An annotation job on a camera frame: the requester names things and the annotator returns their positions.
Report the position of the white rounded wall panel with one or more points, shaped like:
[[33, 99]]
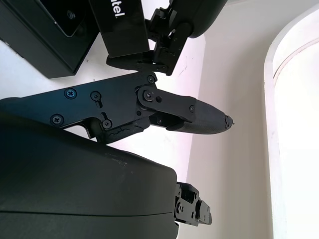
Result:
[[299, 124]]

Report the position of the black box base with foam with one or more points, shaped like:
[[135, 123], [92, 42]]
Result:
[[37, 37]]

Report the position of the small silver depth camera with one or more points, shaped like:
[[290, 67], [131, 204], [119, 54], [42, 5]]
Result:
[[68, 17]]

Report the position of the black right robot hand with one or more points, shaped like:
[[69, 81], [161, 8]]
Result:
[[62, 179]]

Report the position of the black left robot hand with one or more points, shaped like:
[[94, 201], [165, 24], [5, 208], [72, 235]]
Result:
[[199, 15]]

